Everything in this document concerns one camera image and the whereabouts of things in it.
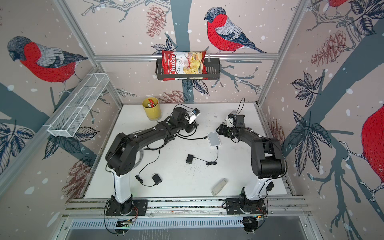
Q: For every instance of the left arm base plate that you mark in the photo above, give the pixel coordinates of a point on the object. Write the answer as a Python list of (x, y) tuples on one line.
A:
[(131, 207)]

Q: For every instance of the black wall plug adapter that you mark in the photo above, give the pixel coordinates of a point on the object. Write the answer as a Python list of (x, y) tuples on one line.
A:
[(157, 179)]

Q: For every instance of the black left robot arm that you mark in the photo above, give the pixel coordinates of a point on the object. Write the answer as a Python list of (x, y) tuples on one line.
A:
[(121, 156)]

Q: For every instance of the beige power strip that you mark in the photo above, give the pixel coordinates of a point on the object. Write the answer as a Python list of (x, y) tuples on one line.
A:
[(219, 186)]

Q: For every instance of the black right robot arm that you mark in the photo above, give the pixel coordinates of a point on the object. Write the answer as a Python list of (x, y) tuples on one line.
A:
[(267, 162)]

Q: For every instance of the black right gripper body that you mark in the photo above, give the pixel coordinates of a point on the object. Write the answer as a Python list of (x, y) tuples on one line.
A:
[(226, 131)]

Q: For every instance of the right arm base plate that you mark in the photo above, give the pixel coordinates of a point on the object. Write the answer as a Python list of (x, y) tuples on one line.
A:
[(244, 207)]

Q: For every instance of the red cassava chips bag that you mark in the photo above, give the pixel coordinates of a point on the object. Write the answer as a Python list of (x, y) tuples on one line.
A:
[(183, 63)]

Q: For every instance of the white mesh wall shelf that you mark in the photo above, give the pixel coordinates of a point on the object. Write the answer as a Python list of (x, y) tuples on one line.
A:
[(70, 119)]

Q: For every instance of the yellow pen cup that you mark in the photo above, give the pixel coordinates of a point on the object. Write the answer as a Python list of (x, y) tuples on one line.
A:
[(152, 108)]

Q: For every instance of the black wire wall basket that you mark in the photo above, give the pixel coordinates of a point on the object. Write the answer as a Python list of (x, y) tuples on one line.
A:
[(213, 71)]

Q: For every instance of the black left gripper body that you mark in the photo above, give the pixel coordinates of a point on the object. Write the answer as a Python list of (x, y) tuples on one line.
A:
[(185, 125)]

